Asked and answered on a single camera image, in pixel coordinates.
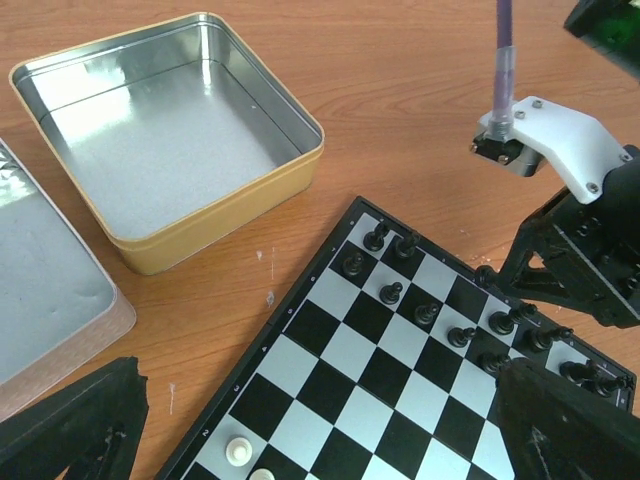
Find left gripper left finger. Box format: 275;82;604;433
1;357;149;479

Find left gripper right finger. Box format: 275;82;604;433
495;357;639;479

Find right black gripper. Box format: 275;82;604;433
474;145;639;328

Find white pawn chess piece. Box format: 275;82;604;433
225;436;253;467

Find white rook chess piece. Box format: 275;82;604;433
248;468;275;480

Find black and silver chessboard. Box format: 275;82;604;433
159;198;635;479

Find gold metal tin base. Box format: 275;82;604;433
9;12;325;275

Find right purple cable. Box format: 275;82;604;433
489;0;517;141

